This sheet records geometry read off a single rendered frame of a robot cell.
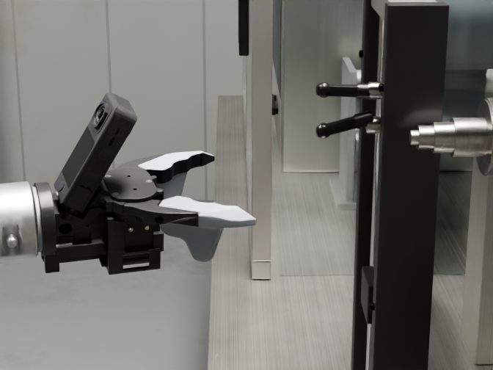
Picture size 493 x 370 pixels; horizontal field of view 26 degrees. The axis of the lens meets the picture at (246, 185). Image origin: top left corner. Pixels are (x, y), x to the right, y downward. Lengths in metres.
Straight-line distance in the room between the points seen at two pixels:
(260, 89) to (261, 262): 0.28
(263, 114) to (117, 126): 0.62
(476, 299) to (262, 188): 0.39
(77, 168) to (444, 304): 0.77
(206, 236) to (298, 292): 0.64
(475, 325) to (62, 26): 3.28
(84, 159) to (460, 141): 0.36
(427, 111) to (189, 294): 2.99
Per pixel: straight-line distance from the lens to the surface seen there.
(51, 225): 1.02
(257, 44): 1.58
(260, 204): 1.64
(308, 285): 1.68
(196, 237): 1.03
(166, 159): 1.11
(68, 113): 4.58
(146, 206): 1.02
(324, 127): 0.91
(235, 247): 1.82
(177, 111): 4.46
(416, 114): 0.90
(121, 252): 1.05
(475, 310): 1.45
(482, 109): 0.90
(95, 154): 1.01
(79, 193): 1.03
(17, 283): 4.01
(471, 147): 0.88
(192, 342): 3.50
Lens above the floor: 1.57
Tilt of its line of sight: 18 degrees down
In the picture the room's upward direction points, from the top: straight up
